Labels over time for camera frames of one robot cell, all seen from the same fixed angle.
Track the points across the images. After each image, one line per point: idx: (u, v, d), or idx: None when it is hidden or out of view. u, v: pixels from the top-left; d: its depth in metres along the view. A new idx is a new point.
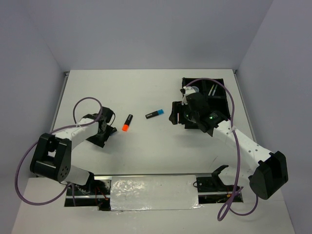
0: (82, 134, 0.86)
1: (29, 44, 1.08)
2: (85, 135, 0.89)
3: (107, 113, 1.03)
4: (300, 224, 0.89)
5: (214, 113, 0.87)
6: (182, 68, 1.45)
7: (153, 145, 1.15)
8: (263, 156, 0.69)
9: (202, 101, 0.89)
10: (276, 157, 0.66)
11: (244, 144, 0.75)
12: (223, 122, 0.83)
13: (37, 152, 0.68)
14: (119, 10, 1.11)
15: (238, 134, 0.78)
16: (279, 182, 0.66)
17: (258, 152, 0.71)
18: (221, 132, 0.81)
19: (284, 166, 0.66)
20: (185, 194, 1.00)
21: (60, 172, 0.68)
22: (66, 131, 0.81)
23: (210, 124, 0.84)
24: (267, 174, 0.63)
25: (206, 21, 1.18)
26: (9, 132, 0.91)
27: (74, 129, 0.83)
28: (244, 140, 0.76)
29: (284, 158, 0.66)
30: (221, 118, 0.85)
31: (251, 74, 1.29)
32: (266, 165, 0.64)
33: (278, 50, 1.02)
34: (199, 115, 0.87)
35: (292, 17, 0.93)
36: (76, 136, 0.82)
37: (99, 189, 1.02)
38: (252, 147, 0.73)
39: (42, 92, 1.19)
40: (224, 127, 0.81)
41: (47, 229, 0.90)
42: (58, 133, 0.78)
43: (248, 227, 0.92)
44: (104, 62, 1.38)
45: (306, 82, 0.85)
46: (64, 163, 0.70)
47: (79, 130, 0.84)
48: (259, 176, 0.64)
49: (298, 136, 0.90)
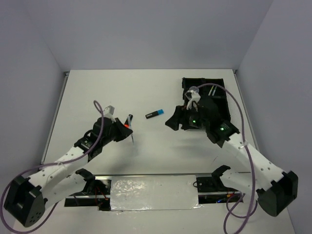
0: (64, 173, 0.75)
1: (29, 44, 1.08)
2: (70, 171, 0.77)
3: (104, 131, 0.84)
4: (300, 224, 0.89)
5: (225, 125, 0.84)
6: (182, 68, 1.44)
7: (153, 145, 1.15)
8: (275, 176, 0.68)
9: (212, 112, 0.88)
10: (289, 178, 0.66)
11: (257, 161, 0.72)
12: (235, 135, 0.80)
13: (9, 195, 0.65)
14: (119, 10, 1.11)
15: (250, 150, 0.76)
16: (288, 200, 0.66)
17: (270, 171, 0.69)
18: (233, 146, 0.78)
19: (295, 187, 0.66)
20: (185, 194, 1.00)
21: (28, 219, 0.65)
22: (44, 173, 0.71)
23: (221, 135, 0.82)
24: (280, 196, 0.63)
25: (206, 21, 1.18)
26: (9, 132, 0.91)
27: (53, 170, 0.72)
28: (256, 158, 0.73)
29: (296, 179, 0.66)
30: (231, 129, 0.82)
31: (251, 74, 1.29)
32: (279, 186, 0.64)
33: (278, 50, 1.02)
34: (209, 125, 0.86)
35: (292, 17, 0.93)
36: (54, 179, 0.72)
37: (99, 189, 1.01)
38: (264, 165, 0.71)
39: (42, 92, 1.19)
40: (236, 140, 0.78)
41: (47, 229, 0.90)
42: (33, 176, 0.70)
43: (249, 227, 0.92)
44: (104, 62, 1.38)
45: (306, 82, 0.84)
46: (34, 210, 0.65)
47: (59, 172, 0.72)
48: (271, 195, 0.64)
49: (298, 136, 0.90)
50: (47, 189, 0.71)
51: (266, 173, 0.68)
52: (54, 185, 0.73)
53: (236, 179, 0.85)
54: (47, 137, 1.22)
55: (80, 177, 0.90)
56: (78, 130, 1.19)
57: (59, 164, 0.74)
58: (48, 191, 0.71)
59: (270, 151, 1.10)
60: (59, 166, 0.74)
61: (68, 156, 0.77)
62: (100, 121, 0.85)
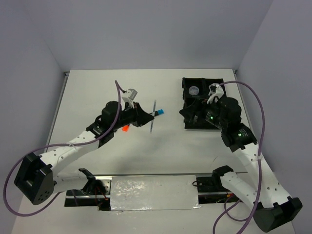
0: (75, 155, 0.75)
1: (29, 44, 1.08)
2: (81, 153, 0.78)
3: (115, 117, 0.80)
4: (301, 224, 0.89)
5: (243, 130, 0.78)
6: (182, 68, 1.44)
7: (153, 145, 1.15)
8: (279, 199, 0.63)
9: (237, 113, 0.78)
10: (292, 203, 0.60)
11: (266, 179, 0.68)
12: (251, 145, 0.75)
13: (21, 171, 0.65)
14: (119, 10, 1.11)
15: (263, 166, 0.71)
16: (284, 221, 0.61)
17: (277, 192, 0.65)
18: (245, 155, 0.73)
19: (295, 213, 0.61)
20: (185, 193, 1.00)
21: (37, 197, 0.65)
22: (55, 153, 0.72)
23: (236, 141, 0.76)
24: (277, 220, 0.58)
25: (206, 21, 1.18)
26: (9, 133, 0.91)
27: (65, 150, 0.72)
28: (267, 175, 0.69)
29: (300, 207, 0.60)
30: (249, 137, 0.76)
31: (251, 74, 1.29)
32: (280, 209, 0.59)
33: (278, 50, 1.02)
34: (227, 126, 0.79)
35: (292, 17, 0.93)
36: (65, 160, 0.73)
37: (99, 189, 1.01)
38: (272, 185, 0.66)
39: (42, 92, 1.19)
40: (250, 150, 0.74)
41: (47, 229, 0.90)
42: (45, 154, 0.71)
43: (249, 228, 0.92)
44: (104, 62, 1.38)
45: (306, 82, 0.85)
46: (43, 189, 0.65)
47: (69, 153, 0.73)
48: (268, 217, 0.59)
49: (298, 136, 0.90)
50: (56, 169, 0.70)
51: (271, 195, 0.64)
52: (64, 165, 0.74)
53: (236, 184, 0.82)
54: (47, 137, 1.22)
55: (83, 178, 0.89)
56: (78, 130, 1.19)
57: (71, 145, 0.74)
58: (57, 170, 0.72)
59: (270, 151, 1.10)
60: (71, 147, 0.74)
61: (80, 139, 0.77)
62: (108, 107, 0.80)
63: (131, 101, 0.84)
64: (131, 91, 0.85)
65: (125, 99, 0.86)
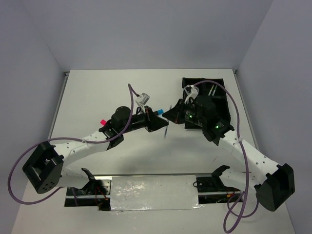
0: (86, 151, 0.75)
1: (29, 43, 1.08)
2: (91, 151, 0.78)
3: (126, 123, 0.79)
4: (300, 224, 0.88)
5: (220, 123, 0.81)
6: (182, 68, 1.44)
7: (153, 145, 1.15)
8: (270, 168, 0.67)
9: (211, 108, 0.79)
10: (284, 170, 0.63)
11: (251, 155, 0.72)
12: (229, 132, 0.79)
13: (33, 157, 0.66)
14: (119, 9, 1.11)
15: (245, 145, 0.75)
16: (286, 193, 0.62)
17: (265, 165, 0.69)
18: (227, 142, 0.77)
19: (292, 181, 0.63)
20: (185, 194, 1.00)
21: (42, 186, 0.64)
22: (68, 146, 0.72)
23: (217, 135, 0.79)
24: (276, 189, 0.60)
25: (206, 21, 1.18)
26: (9, 133, 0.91)
27: (77, 145, 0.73)
28: (251, 152, 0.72)
29: (291, 171, 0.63)
30: (226, 127, 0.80)
31: (251, 74, 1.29)
32: (275, 179, 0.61)
33: (278, 50, 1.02)
34: (206, 123, 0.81)
35: (292, 17, 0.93)
36: (75, 155, 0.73)
37: (99, 189, 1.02)
38: (259, 160, 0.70)
39: (42, 92, 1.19)
40: (230, 137, 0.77)
41: (48, 229, 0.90)
42: (58, 146, 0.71)
43: (249, 227, 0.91)
44: (104, 62, 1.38)
45: (306, 82, 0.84)
46: (50, 179, 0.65)
47: (81, 149, 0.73)
48: (267, 189, 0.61)
49: (298, 136, 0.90)
50: (65, 162, 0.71)
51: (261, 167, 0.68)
52: (73, 159, 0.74)
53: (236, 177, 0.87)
54: (47, 137, 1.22)
55: (86, 178, 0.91)
56: (78, 130, 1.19)
57: (84, 141, 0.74)
58: (66, 164, 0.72)
59: (270, 151, 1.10)
60: (83, 144, 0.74)
61: (93, 137, 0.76)
62: (119, 112, 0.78)
63: (143, 105, 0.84)
64: (145, 96, 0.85)
65: (137, 103, 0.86)
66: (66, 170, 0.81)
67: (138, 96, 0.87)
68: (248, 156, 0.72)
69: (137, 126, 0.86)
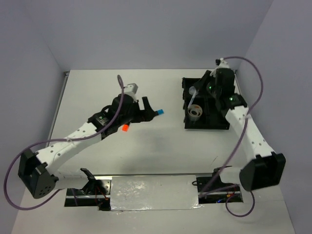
0: (73, 151, 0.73)
1: (29, 44, 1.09)
2: (80, 149, 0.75)
3: (123, 109, 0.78)
4: (300, 224, 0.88)
5: (236, 96, 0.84)
6: (182, 68, 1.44)
7: (153, 145, 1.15)
8: (263, 151, 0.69)
9: (227, 79, 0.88)
10: (276, 158, 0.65)
11: (251, 133, 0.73)
12: (242, 107, 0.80)
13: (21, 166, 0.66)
14: (119, 10, 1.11)
15: (249, 123, 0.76)
16: (267, 180, 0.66)
17: (261, 147, 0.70)
18: (234, 115, 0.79)
19: (279, 170, 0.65)
20: (185, 194, 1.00)
21: (38, 191, 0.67)
22: (52, 149, 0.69)
23: (227, 105, 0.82)
24: (260, 170, 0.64)
25: (205, 21, 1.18)
26: (9, 133, 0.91)
27: (62, 146, 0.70)
28: (252, 132, 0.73)
29: (283, 162, 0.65)
30: (238, 100, 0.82)
31: (251, 73, 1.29)
32: (262, 160, 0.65)
33: (278, 49, 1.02)
34: (221, 92, 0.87)
35: (292, 16, 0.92)
36: (62, 157, 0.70)
37: (99, 189, 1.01)
38: (257, 140, 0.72)
39: (42, 92, 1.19)
40: (239, 111, 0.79)
41: (48, 229, 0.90)
42: (42, 151, 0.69)
43: (249, 227, 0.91)
44: (104, 62, 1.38)
45: (306, 81, 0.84)
46: (43, 184, 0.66)
47: (67, 149, 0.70)
48: (251, 168, 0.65)
49: (297, 135, 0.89)
50: (53, 166, 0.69)
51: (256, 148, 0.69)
52: (62, 161, 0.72)
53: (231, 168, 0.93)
54: (47, 137, 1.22)
55: (84, 177, 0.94)
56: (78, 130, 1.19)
57: (69, 140, 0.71)
58: (56, 166, 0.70)
59: None
60: (69, 143, 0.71)
61: (79, 134, 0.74)
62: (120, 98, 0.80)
63: (134, 94, 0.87)
64: (132, 85, 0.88)
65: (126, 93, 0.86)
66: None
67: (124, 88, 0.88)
68: (247, 134, 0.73)
69: (132, 116, 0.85)
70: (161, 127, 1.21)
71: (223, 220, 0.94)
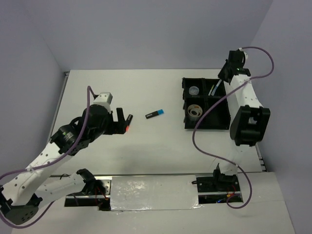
0: (41, 178, 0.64)
1: (29, 44, 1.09)
2: (48, 172, 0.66)
3: (94, 123, 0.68)
4: (300, 224, 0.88)
5: (243, 68, 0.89)
6: (182, 68, 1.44)
7: (153, 145, 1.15)
8: (252, 104, 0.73)
9: (240, 54, 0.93)
10: (262, 111, 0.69)
11: (247, 92, 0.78)
12: (245, 76, 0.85)
13: None
14: (119, 10, 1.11)
15: (248, 86, 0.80)
16: (253, 131, 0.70)
17: (252, 102, 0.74)
18: (237, 80, 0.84)
19: (263, 122, 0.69)
20: (185, 194, 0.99)
21: (23, 218, 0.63)
22: (15, 183, 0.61)
23: (233, 71, 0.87)
24: (245, 116, 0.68)
25: (205, 21, 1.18)
26: (9, 133, 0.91)
27: (25, 179, 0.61)
28: (248, 89, 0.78)
29: (267, 115, 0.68)
30: (244, 71, 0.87)
31: (251, 73, 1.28)
32: (249, 109, 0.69)
33: (277, 49, 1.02)
34: (229, 61, 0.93)
35: (292, 16, 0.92)
36: (29, 188, 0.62)
37: (99, 189, 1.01)
38: (250, 97, 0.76)
39: (42, 92, 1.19)
40: (243, 78, 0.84)
41: (47, 229, 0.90)
42: (6, 186, 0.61)
43: (249, 227, 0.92)
44: (104, 62, 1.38)
45: (305, 81, 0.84)
46: (23, 214, 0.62)
47: (31, 182, 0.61)
48: (239, 114, 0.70)
49: (297, 135, 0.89)
50: (23, 199, 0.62)
51: (247, 100, 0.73)
52: (32, 190, 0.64)
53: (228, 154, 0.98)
54: (47, 137, 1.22)
55: (80, 183, 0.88)
56: None
57: (31, 170, 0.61)
58: (27, 197, 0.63)
59: (270, 151, 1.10)
60: (31, 173, 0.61)
61: (41, 160, 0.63)
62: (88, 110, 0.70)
63: (109, 105, 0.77)
64: (107, 94, 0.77)
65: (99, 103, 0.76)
66: (39, 194, 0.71)
67: (96, 97, 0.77)
68: (243, 91, 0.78)
69: (105, 128, 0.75)
70: (162, 127, 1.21)
71: (223, 220, 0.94)
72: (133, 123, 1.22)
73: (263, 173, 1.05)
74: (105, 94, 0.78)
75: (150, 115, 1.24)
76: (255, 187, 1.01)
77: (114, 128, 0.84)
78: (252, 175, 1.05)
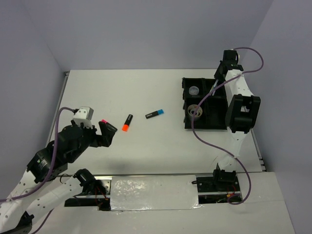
0: (25, 204, 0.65)
1: (29, 44, 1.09)
2: (32, 197, 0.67)
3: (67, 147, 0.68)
4: (300, 224, 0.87)
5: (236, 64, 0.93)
6: (182, 68, 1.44)
7: (152, 145, 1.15)
8: (244, 93, 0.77)
9: (233, 52, 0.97)
10: (252, 99, 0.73)
11: (240, 83, 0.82)
12: (239, 69, 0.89)
13: None
14: (119, 10, 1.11)
15: (242, 79, 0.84)
16: (246, 119, 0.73)
17: (244, 91, 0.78)
18: (230, 73, 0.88)
19: (255, 108, 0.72)
20: (185, 194, 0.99)
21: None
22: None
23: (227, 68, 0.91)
24: (237, 104, 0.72)
25: (205, 21, 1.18)
26: (9, 133, 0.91)
27: (6, 208, 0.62)
28: (241, 81, 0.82)
29: (258, 103, 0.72)
30: (238, 67, 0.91)
31: (251, 73, 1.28)
32: (241, 97, 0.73)
33: (277, 49, 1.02)
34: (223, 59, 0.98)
35: (291, 16, 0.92)
36: (14, 215, 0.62)
37: (99, 189, 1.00)
38: (243, 87, 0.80)
39: (42, 92, 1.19)
40: (236, 70, 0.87)
41: (47, 229, 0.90)
42: None
43: (249, 227, 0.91)
44: (104, 62, 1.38)
45: (304, 81, 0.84)
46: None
47: (13, 209, 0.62)
48: (232, 103, 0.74)
49: (296, 135, 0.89)
50: (11, 224, 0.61)
51: (240, 90, 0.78)
52: (19, 216, 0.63)
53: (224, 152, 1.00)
54: (47, 137, 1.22)
55: (78, 186, 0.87)
56: None
57: (10, 200, 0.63)
58: (15, 222, 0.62)
59: (270, 151, 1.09)
60: (12, 203, 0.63)
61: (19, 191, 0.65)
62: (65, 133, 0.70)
63: (89, 121, 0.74)
64: (87, 109, 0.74)
65: (78, 119, 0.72)
66: (31, 211, 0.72)
67: (76, 112, 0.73)
68: (236, 83, 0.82)
69: (84, 147, 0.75)
70: (162, 127, 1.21)
71: (222, 221, 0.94)
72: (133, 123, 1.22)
73: (263, 173, 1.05)
74: (85, 109, 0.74)
75: (150, 115, 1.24)
76: (255, 187, 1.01)
77: (99, 142, 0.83)
78: (253, 175, 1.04)
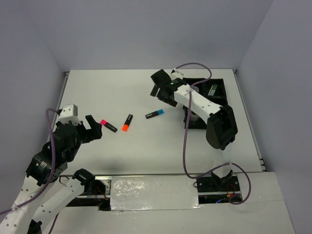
0: (31, 210, 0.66)
1: (29, 44, 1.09)
2: (38, 202, 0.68)
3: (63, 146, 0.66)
4: (300, 224, 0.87)
5: (174, 80, 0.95)
6: (182, 68, 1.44)
7: (152, 144, 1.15)
8: (213, 109, 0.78)
9: (162, 74, 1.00)
10: (224, 110, 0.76)
11: (197, 101, 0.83)
12: (183, 86, 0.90)
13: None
14: (118, 10, 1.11)
15: (194, 94, 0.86)
16: (231, 132, 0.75)
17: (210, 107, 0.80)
18: (180, 94, 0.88)
19: (232, 118, 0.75)
20: (185, 193, 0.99)
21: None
22: (7, 223, 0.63)
23: (171, 89, 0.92)
24: (217, 125, 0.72)
25: (205, 21, 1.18)
26: (9, 134, 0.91)
27: (13, 217, 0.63)
28: (197, 98, 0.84)
29: (230, 109, 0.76)
30: (178, 83, 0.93)
31: (251, 73, 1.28)
32: (215, 116, 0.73)
33: (277, 49, 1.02)
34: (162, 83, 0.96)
35: (292, 16, 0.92)
36: (22, 224, 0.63)
37: (99, 189, 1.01)
38: (205, 104, 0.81)
39: (42, 92, 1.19)
40: (182, 89, 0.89)
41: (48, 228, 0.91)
42: None
43: (249, 227, 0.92)
44: (104, 62, 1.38)
45: (305, 81, 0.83)
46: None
47: (21, 218, 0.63)
48: (211, 126, 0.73)
49: (297, 135, 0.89)
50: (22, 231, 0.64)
51: (205, 108, 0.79)
52: (28, 222, 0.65)
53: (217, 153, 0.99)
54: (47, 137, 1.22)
55: (78, 186, 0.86)
56: None
57: (16, 208, 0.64)
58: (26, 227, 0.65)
59: (270, 151, 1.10)
60: (18, 211, 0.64)
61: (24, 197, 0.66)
62: (58, 131, 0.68)
63: (76, 116, 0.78)
64: (71, 107, 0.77)
65: (67, 118, 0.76)
66: (38, 218, 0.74)
67: (60, 112, 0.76)
68: (195, 102, 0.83)
69: (80, 142, 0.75)
70: (162, 127, 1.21)
71: (222, 220, 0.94)
72: (134, 123, 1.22)
73: (264, 173, 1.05)
74: (69, 107, 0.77)
75: (149, 115, 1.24)
76: (255, 187, 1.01)
77: (90, 135, 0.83)
78: (253, 175, 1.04)
